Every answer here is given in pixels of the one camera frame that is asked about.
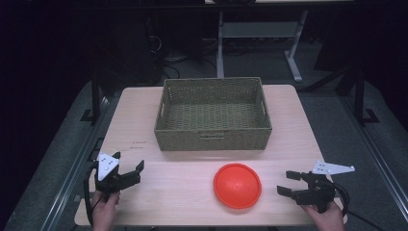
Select black metal stand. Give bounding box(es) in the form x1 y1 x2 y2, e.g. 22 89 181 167
79 69 104 125
353 67 381 127

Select green woven basket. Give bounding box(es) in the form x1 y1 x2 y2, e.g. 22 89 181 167
153 76 273 152

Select aluminium rail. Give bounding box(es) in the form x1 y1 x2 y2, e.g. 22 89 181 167
39 95 112 231
339 95 408 223

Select person's right hand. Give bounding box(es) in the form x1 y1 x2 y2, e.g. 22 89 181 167
300 201 346 231

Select bundle of floor cables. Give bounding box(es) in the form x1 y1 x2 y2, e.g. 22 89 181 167
146 34 219 80

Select person's left hand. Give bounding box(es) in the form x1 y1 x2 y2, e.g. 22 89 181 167
90 189 121 231

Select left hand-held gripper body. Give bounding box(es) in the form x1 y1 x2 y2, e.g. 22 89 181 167
94 152 124 195

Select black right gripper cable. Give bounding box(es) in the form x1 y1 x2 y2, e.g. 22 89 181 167
330 181 388 231

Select grey metal table frame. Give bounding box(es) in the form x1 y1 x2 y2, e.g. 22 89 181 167
216 9 310 84

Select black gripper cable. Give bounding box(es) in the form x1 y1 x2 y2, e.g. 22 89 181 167
83 161 99 227
330 181 388 231

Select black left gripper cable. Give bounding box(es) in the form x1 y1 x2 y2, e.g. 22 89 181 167
83 161 99 227

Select red plastic bowl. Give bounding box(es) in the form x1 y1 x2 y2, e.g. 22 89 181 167
213 163 263 211

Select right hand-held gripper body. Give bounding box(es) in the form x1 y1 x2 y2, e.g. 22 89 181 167
300 160 356 215

